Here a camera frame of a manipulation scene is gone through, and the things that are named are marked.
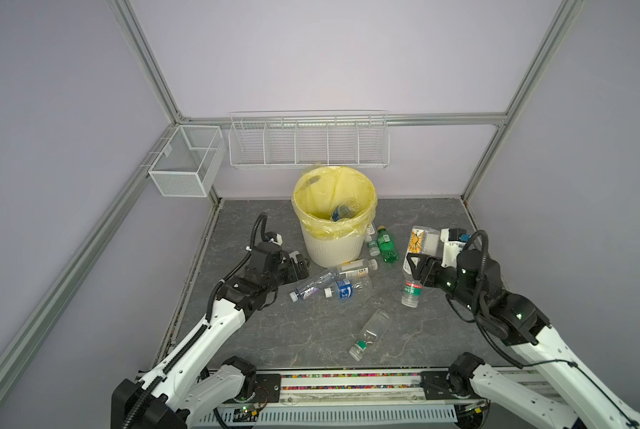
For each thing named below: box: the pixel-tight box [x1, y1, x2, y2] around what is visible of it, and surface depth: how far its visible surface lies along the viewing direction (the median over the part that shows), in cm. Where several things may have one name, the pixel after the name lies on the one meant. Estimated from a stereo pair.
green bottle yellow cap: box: [376, 225, 400, 264], surface depth 102 cm
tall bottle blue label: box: [331, 200, 361, 222], surface depth 98 cm
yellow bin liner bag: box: [291, 166, 378, 241], surface depth 91 cm
